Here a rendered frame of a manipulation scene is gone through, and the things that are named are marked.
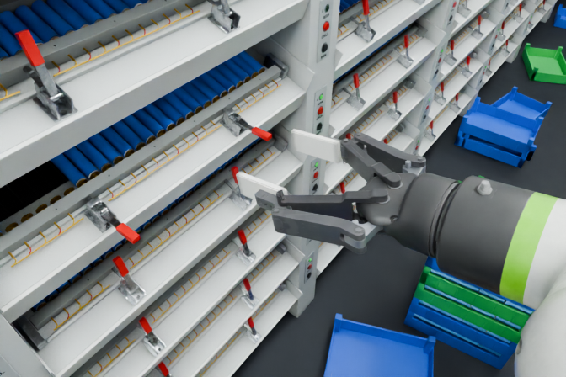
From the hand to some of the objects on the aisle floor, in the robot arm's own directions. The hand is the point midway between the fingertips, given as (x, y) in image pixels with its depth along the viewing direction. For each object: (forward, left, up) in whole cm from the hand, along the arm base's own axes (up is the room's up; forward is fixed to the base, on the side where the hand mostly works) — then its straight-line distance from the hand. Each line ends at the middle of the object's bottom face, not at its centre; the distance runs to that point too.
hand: (282, 165), depth 53 cm
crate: (-8, -63, -102) cm, 120 cm away
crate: (-2, -31, -101) cm, 106 cm away
